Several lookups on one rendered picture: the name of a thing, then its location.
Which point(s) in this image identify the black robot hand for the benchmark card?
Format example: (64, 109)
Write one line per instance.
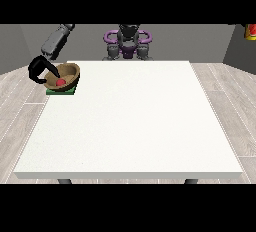
(34, 69)

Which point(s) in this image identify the brown wooden bowl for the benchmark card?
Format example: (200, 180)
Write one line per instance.
(71, 72)

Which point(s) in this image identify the small red ball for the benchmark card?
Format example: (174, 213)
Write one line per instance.
(60, 82)

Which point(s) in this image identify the green square pad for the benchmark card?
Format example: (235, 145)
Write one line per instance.
(67, 92)

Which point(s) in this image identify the yellow cup with melon print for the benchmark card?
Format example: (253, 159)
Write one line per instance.
(251, 32)

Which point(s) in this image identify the grey robot trunk purple rings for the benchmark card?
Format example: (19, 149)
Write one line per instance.
(127, 47)

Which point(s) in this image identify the dark table leg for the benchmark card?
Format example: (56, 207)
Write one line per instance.
(191, 181)
(64, 181)

